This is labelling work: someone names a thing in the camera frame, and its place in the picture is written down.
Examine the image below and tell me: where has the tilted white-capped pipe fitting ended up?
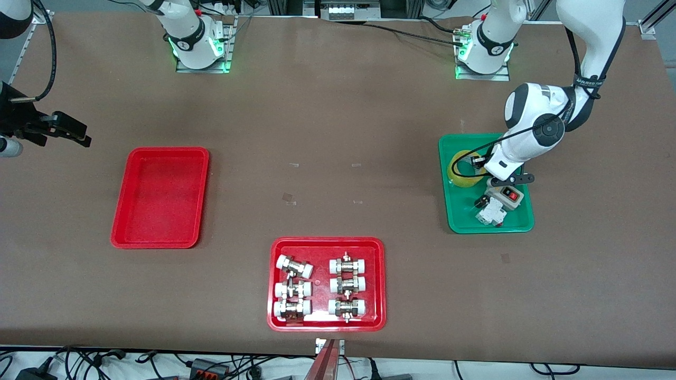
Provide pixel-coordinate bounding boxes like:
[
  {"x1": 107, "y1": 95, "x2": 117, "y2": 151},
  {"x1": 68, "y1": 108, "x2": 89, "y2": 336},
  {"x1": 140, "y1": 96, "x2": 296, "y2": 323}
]
[{"x1": 276, "y1": 255, "x2": 314, "y2": 279}]

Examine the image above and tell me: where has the aluminium frame rack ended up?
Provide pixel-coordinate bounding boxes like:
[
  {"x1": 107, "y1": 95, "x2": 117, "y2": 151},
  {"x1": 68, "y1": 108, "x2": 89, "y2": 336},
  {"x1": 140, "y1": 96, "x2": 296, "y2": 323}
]
[{"x1": 267, "y1": 0, "x2": 426, "y2": 23}]

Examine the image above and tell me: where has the white circuit breaker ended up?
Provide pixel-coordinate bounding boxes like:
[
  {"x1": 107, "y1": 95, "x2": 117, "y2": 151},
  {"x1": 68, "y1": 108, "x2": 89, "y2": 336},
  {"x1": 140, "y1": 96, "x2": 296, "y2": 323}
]
[{"x1": 475, "y1": 198, "x2": 509, "y2": 227}]

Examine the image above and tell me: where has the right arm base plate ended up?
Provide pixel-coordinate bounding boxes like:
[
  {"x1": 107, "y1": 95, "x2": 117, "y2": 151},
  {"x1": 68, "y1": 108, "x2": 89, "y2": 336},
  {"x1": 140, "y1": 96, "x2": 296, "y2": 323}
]
[{"x1": 176, "y1": 16, "x2": 236, "y2": 73}]

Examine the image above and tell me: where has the aluminium corner profile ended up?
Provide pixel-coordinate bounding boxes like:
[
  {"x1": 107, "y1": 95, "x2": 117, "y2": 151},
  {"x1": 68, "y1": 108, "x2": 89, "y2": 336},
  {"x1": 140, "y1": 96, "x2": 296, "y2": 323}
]
[{"x1": 638, "y1": 0, "x2": 676, "y2": 41}]

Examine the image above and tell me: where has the black orange terminal strip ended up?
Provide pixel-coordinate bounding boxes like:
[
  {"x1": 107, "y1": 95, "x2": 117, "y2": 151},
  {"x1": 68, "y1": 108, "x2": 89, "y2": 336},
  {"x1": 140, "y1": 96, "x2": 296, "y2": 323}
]
[{"x1": 189, "y1": 358, "x2": 232, "y2": 378}]

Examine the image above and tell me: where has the black velcro cable strap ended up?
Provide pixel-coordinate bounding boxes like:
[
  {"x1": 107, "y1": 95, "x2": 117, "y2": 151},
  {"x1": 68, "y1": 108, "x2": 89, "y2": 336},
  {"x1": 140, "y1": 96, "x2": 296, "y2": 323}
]
[{"x1": 574, "y1": 75, "x2": 606, "y2": 100}]

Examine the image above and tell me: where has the aluminium camera mount post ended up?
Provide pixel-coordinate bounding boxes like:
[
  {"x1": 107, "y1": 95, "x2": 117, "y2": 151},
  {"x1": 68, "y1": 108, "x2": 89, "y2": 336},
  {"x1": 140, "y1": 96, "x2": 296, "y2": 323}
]
[{"x1": 304, "y1": 338, "x2": 346, "y2": 380}]

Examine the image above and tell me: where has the black base power cable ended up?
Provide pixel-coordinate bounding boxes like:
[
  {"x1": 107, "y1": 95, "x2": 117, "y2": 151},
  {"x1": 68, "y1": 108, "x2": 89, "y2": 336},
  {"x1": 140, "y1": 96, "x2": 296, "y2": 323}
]
[{"x1": 364, "y1": 16, "x2": 468, "y2": 45}]

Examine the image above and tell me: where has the red tray with fittings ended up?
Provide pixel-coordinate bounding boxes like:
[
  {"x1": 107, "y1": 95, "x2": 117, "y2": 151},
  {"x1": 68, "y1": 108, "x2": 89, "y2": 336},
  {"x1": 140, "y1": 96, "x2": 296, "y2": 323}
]
[{"x1": 267, "y1": 236, "x2": 387, "y2": 333}]

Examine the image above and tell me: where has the black power adapter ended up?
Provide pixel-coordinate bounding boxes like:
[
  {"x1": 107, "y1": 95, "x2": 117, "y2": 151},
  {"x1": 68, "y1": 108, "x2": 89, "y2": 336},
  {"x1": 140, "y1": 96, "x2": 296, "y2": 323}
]
[{"x1": 15, "y1": 363, "x2": 58, "y2": 380}]

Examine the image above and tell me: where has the white-capped metal pipe fitting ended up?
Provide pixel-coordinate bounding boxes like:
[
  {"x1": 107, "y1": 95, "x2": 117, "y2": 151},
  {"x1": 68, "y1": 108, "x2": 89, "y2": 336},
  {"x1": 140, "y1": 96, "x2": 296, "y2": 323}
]
[
  {"x1": 327, "y1": 298, "x2": 367, "y2": 322},
  {"x1": 329, "y1": 252, "x2": 368, "y2": 275},
  {"x1": 274, "y1": 281, "x2": 312, "y2": 299},
  {"x1": 273, "y1": 299, "x2": 312, "y2": 321},
  {"x1": 329, "y1": 275, "x2": 367, "y2": 295}
]

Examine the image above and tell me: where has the yellow tape roll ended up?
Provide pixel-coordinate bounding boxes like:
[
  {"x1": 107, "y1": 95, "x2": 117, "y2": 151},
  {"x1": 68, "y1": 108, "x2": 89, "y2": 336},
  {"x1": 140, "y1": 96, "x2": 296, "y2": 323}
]
[{"x1": 448, "y1": 149, "x2": 489, "y2": 189}]

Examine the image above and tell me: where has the empty red plastic tray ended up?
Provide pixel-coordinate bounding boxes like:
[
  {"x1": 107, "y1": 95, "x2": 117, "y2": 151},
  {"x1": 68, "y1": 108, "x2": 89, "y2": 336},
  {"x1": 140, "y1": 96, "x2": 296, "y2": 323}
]
[{"x1": 110, "y1": 147, "x2": 210, "y2": 249}]

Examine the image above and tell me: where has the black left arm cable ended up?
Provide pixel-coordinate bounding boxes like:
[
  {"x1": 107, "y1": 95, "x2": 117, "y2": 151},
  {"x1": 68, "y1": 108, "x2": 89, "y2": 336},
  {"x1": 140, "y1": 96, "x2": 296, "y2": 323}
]
[{"x1": 450, "y1": 24, "x2": 587, "y2": 180}]

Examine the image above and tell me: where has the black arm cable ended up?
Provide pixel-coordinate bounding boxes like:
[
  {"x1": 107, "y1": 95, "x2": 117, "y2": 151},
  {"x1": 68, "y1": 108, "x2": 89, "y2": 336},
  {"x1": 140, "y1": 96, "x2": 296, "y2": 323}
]
[
  {"x1": 450, "y1": 24, "x2": 587, "y2": 180},
  {"x1": 11, "y1": 0, "x2": 57, "y2": 102}
]

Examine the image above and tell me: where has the green plastic tray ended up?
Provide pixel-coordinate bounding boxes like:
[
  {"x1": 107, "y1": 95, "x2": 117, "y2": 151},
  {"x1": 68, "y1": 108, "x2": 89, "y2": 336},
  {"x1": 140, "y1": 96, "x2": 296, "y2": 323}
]
[{"x1": 438, "y1": 133, "x2": 535, "y2": 234}]

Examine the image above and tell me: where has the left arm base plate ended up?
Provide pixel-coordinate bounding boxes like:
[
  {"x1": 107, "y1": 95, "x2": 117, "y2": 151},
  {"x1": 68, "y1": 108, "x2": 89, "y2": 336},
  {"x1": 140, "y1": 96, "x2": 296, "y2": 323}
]
[{"x1": 455, "y1": 24, "x2": 511, "y2": 81}]

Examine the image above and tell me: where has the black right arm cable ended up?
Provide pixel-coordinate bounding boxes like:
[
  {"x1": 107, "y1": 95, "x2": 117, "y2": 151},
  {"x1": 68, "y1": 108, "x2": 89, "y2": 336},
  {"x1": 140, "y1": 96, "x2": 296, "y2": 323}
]
[{"x1": 11, "y1": 0, "x2": 57, "y2": 102}]

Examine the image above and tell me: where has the white terminal block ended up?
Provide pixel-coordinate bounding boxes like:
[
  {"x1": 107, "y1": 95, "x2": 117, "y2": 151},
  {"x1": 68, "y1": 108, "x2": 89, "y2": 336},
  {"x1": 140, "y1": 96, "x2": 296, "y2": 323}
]
[{"x1": 327, "y1": 4, "x2": 370, "y2": 21}]

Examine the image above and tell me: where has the grey on-off switch box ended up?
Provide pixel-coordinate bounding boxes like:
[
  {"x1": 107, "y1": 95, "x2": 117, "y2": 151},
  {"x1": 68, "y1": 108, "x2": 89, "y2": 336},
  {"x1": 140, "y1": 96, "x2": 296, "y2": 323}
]
[{"x1": 489, "y1": 184, "x2": 524, "y2": 212}]

